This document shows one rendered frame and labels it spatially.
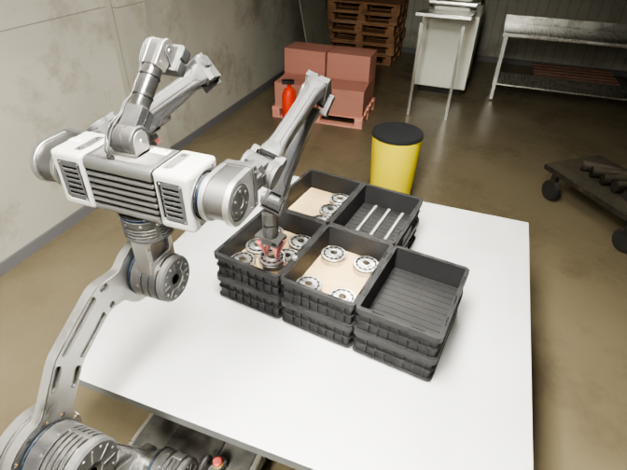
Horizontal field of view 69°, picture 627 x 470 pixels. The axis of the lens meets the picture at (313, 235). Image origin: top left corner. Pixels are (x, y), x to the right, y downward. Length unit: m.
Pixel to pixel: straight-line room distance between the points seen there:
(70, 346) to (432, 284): 1.25
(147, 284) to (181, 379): 0.45
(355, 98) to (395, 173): 1.75
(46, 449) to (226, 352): 0.66
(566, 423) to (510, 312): 0.83
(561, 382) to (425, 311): 1.27
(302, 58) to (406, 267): 4.02
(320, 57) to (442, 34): 1.68
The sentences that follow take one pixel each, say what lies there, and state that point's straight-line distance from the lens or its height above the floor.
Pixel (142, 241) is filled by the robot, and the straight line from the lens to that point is 1.27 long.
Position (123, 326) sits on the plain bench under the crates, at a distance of 1.92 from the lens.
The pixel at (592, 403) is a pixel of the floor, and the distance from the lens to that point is 2.84.
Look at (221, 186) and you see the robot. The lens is 1.07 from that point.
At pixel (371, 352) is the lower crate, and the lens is 1.70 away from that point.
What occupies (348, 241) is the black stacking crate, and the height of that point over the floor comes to 0.88.
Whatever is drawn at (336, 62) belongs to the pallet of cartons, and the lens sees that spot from 5.47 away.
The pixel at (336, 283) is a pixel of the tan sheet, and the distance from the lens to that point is 1.79.
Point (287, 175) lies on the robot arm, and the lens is 1.54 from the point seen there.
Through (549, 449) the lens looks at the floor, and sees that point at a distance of 2.58.
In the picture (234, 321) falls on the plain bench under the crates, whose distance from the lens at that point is 1.83.
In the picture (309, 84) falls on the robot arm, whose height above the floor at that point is 1.59.
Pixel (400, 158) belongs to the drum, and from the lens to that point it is 3.52.
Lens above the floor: 2.02
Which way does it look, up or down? 36 degrees down
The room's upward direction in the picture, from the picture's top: 1 degrees clockwise
